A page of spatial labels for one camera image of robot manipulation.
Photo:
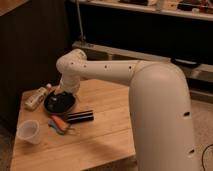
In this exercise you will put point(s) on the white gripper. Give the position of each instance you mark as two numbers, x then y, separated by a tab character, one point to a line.
68	84

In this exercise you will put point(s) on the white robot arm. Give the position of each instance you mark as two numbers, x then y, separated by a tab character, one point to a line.
159	107

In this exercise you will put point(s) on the black ceramic bowl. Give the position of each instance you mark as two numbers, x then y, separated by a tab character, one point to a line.
59	103

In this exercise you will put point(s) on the white plastic bottle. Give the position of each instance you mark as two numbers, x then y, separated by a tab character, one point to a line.
32	102

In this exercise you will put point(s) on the black rectangular box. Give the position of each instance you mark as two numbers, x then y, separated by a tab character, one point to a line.
80	117

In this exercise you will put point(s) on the blue grey tool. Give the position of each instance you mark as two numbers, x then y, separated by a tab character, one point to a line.
53	125

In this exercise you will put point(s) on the clear plastic cup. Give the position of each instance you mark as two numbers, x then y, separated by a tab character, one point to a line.
29	131

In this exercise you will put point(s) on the metal pole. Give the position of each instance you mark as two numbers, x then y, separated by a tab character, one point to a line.
82	37

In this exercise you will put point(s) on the wooden shelf unit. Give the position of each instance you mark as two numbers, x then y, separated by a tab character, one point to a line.
125	31

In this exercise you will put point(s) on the black handle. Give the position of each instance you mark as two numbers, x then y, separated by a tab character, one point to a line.
184	63

